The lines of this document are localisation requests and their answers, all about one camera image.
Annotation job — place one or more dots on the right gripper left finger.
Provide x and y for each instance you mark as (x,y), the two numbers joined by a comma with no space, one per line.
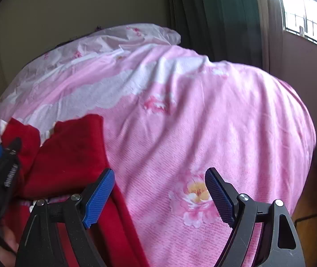
(40,243)

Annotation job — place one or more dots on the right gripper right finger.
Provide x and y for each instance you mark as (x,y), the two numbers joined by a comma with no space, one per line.
(278,245)

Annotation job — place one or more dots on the pink floral duvet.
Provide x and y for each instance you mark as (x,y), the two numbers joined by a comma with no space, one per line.
(164,115)

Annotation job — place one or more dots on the green curtain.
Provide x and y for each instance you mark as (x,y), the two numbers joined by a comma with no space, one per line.
(220,29)

